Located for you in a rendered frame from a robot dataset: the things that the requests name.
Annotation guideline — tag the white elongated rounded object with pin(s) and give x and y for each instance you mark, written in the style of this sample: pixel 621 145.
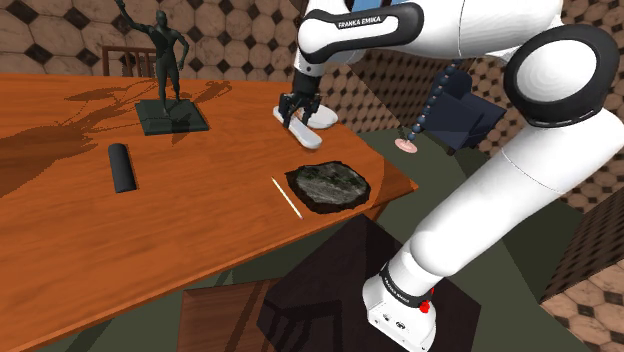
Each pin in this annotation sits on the white elongated rounded object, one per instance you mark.
pixel 307 136

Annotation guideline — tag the dark robot stand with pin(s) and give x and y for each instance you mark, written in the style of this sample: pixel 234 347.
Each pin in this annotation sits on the dark robot stand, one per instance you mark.
pixel 322 282

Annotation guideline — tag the pale thin stick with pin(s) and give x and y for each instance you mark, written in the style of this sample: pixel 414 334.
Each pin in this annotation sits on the pale thin stick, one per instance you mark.
pixel 286 197

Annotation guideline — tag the dark green human figure statue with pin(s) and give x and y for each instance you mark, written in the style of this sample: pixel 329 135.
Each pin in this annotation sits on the dark green human figure statue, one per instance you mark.
pixel 168 63

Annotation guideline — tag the brown wooden table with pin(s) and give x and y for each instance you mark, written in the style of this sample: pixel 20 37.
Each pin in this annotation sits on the brown wooden table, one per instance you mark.
pixel 195 234

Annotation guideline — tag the dark grey stone plate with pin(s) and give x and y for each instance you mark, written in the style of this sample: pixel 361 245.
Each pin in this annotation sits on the dark grey stone plate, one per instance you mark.
pixel 327 186

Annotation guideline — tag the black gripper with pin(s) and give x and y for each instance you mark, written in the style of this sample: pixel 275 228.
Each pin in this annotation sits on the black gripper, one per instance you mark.
pixel 305 85

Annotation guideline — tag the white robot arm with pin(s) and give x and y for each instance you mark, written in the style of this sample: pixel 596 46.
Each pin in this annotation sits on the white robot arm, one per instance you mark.
pixel 492 195

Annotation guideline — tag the blue beaded floor lamp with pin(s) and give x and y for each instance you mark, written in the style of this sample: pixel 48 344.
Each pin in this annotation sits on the blue beaded floor lamp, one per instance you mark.
pixel 406 145

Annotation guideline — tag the black cylinder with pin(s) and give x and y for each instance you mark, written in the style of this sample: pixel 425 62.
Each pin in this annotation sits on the black cylinder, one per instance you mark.
pixel 122 168

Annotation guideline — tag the brown wooden chair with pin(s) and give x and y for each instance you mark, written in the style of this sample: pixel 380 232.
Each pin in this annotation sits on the brown wooden chair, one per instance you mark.
pixel 219 317
pixel 141 61

